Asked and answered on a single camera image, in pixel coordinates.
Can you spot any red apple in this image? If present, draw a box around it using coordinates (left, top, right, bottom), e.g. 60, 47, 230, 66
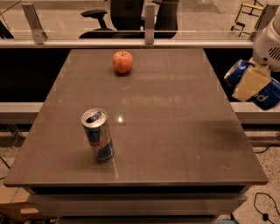
112, 51, 133, 74

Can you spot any left metal glass bracket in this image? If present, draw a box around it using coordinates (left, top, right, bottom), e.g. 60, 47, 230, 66
21, 3, 48, 45

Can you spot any wooden cart in background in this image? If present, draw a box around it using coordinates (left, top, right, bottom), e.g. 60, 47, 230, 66
230, 0, 268, 37

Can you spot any grey table base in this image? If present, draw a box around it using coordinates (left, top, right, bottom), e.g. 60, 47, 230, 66
28, 193, 247, 221

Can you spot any black office chair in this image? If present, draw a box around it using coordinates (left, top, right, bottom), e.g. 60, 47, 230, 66
80, 0, 179, 39

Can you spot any blue pepsi can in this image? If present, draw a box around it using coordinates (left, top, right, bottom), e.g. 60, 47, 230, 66
224, 59, 280, 110

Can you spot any right metal glass bracket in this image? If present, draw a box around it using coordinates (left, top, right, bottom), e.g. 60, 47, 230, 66
249, 3, 279, 42

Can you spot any metal glass bracket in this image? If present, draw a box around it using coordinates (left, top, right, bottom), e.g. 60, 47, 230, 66
21, 3, 48, 45
249, 3, 279, 42
144, 3, 155, 45

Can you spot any middle metal glass bracket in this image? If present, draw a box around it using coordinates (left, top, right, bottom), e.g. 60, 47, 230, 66
144, 3, 155, 45

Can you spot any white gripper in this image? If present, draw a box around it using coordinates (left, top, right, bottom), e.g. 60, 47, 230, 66
233, 14, 280, 102

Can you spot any black cable on floor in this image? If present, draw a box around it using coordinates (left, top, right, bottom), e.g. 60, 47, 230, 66
253, 192, 280, 224

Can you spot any silver red bull can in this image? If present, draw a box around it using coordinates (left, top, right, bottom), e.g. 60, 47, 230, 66
81, 108, 114, 161

